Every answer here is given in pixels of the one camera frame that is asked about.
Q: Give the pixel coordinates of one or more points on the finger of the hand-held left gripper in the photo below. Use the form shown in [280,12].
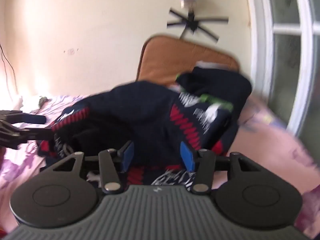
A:
[35,119]
[32,133]

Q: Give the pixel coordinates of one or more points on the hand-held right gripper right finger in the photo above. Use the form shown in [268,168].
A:
[187,156]

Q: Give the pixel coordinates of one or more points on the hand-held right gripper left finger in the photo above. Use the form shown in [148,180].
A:
[127,156]

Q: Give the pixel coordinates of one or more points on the dark garment with red zigzag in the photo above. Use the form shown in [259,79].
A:
[140,112]

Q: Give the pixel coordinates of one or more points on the white crumpled cloth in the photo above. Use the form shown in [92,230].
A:
[41,101]

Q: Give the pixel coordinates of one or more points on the pink floral bedsheet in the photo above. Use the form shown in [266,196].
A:
[270,160]

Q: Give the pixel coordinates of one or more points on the folded dark garment green trim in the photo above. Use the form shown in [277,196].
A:
[225,82]

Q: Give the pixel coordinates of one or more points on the brown cushion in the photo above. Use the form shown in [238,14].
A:
[165,57]

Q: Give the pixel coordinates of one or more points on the white window frame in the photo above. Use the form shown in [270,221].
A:
[260,42]

